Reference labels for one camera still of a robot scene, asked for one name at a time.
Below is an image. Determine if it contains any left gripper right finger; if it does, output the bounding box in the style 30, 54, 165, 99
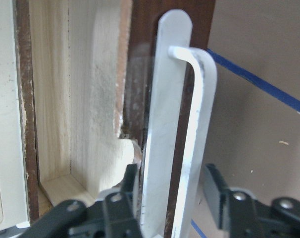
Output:
203, 164, 230, 231

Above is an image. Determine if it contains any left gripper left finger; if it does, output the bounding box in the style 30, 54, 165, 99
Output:
120, 164, 139, 211

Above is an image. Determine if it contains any dark wooden drawer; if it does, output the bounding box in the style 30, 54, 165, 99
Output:
13, 0, 217, 238

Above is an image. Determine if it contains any white drawer handle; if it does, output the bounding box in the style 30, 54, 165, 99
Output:
140, 9, 217, 238

